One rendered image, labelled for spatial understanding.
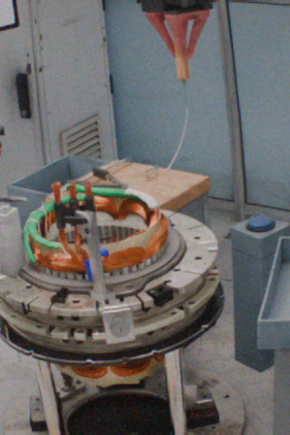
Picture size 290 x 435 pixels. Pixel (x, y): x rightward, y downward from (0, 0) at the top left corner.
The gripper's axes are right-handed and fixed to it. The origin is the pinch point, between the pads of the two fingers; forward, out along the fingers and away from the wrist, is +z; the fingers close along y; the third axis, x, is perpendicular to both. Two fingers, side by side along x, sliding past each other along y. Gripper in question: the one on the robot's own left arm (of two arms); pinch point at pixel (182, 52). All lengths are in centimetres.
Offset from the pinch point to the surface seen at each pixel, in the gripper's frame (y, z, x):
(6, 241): -7.3, 20.5, -26.7
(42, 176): -47, 29, 4
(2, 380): -32, 57, -20
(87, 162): -44, 28, 13
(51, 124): -200, 71, 105
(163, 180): -23.9, 28.0, 13.8
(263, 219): -2.5, 30.3, 15.7
